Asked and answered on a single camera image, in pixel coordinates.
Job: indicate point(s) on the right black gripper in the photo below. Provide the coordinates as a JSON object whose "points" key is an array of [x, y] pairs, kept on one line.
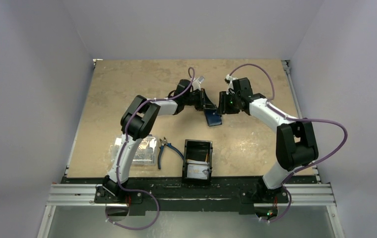
{"points": [[223, 102]]}

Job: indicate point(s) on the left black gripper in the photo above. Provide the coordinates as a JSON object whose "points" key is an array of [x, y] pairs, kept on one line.
{"points": [[204, 102]]}

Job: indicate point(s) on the blue leather card holder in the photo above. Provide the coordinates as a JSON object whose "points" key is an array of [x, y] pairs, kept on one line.
{"points": [[212, 117]]}

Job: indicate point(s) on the black plastic card box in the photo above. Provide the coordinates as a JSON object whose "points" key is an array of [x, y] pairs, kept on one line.
{"points": [[199, 150]]}

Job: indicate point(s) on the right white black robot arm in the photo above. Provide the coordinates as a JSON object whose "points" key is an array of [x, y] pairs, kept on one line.
{"points": [[296, 145]]}

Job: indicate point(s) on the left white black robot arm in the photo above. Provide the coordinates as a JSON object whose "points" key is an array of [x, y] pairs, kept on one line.
{"points": [[137, 123]]}

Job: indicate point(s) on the white card stack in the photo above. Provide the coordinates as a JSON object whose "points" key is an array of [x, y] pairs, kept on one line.
{"points": [[197, 169]]}

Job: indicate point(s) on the clear plastic parts box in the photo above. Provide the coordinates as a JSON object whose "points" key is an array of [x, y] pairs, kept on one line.
{"points": [[146, 153]]}

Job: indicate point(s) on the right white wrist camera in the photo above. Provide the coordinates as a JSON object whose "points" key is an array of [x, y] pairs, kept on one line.
{"points": [[229, 80]]}

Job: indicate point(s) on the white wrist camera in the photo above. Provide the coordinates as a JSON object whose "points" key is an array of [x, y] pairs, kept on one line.
{"points": [[197, 83], [229, 80]]}

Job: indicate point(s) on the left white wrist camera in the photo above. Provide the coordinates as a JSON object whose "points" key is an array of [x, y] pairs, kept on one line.
{"points": [[197, 83]]}

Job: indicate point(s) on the black aluminium mounting rail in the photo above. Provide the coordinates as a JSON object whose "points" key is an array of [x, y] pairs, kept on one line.
{"points": [[225, 194]]}

